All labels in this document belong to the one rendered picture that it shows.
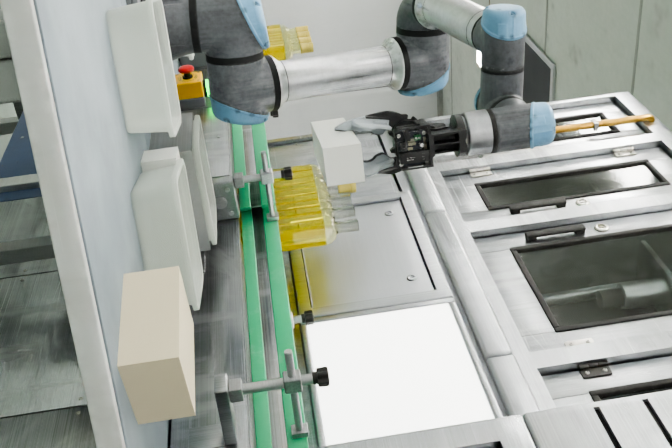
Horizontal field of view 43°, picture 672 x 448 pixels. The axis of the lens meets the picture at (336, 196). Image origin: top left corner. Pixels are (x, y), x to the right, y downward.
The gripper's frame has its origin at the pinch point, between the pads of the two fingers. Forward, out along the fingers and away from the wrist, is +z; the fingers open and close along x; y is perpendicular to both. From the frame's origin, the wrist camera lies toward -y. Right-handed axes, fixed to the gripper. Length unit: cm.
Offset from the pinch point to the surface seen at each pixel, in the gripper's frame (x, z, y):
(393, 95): 102, -113, -683
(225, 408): 30.9, 24.0, 25.8
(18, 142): 3, 74, -74
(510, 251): 42, -42, -50
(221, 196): 14.9, 24.0, -37.3
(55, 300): 39, 68, -53
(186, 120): -4.1, 27.7, -26.0
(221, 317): 29.8, 25.4, -6.6
